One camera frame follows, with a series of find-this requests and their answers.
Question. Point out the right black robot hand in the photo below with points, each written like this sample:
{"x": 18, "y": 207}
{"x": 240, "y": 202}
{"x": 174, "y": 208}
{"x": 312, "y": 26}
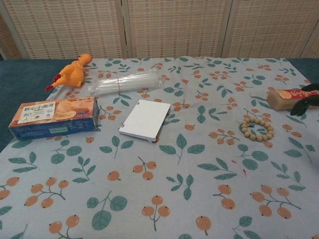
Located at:
{"x": 302, "y": 107}

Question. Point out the woven folding screen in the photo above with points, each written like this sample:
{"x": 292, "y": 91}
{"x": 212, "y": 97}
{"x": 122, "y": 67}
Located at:
{"x": 174, "y": 27}

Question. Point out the white rectangular board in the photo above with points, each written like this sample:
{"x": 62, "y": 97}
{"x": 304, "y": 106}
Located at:
{"x": 145, "y": 119}

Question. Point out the floral leaf print tablecloth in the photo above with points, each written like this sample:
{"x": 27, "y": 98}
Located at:
{"x": 159, "y": 184}

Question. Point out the bundle of clear straws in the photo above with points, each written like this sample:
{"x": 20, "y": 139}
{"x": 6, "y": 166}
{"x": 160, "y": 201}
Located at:
{"x": 129, "y": 83}

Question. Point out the orange rubber chicken toy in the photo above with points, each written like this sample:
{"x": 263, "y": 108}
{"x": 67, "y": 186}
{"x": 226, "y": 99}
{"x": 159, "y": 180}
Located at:
{"x": 74, "y": 71}

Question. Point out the orange and blue cookie box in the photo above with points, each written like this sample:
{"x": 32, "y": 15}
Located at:
{"x": 53, "y": 115}

